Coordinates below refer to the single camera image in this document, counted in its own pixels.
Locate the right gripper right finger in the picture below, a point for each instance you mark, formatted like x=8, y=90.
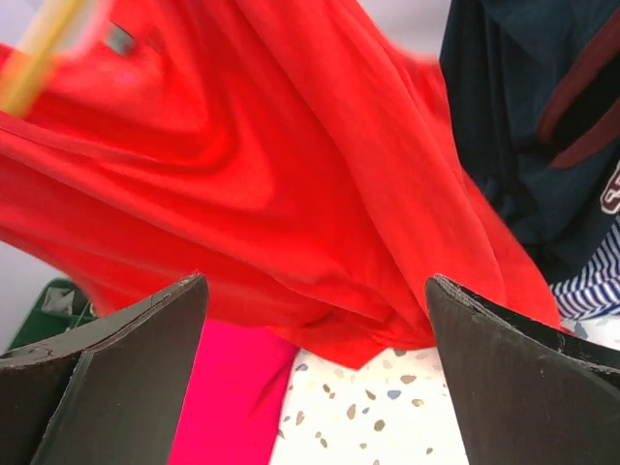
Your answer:
x=523, y=392

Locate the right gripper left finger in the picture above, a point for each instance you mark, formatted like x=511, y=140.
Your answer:
x=109, y=392

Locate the red tank top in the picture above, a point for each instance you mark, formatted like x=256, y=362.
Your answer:
x=287, y=150

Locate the yellow hanger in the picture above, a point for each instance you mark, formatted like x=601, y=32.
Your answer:
x=24, y=73

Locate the blue striped tank top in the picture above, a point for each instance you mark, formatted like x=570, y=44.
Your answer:
x=594, y=291

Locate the navy tank top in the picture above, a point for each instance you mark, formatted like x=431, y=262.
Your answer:
x=533, y=91

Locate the green compartment tray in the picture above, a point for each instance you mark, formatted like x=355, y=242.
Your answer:
x=60, y=307

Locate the magenta folded cloth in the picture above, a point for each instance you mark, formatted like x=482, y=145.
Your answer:
x=233, y=402

